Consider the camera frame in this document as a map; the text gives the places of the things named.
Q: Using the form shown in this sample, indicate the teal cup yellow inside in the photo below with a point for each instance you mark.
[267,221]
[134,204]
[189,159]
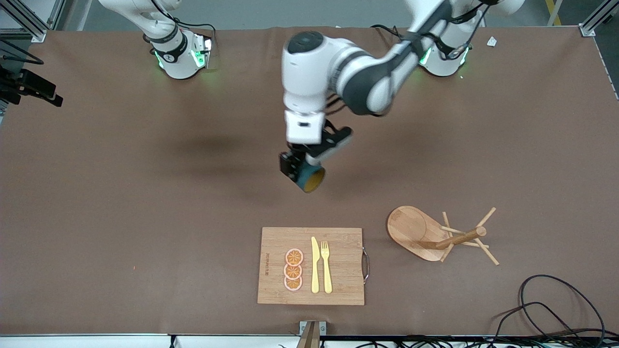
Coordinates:
[314,180]

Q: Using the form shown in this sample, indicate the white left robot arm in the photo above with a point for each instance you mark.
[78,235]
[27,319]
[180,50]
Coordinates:
[367,79]

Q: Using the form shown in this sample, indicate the orange slice toy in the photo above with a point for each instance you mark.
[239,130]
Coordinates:
[294,256]

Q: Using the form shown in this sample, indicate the yellow plastic knife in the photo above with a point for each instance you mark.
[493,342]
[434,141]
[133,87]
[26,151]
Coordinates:
[315,270]

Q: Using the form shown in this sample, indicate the yellow plastic fork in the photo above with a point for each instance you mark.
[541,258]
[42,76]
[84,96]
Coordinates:
[327,275]

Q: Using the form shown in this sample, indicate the wooden mug tree stand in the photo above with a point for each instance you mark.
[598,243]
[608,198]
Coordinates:
[406,227]

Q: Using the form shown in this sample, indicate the large table cover mat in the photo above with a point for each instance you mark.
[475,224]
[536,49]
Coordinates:
[145,193]

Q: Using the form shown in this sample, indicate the small white paper scrap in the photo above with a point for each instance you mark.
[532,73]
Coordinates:
[492,41]

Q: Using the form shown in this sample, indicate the aluminium frame profile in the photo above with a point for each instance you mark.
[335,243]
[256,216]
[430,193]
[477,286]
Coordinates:
[599,19]
[29,21]

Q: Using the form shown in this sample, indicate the aluminium post with bracket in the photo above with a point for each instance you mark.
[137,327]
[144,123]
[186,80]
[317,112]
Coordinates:
[312,333]

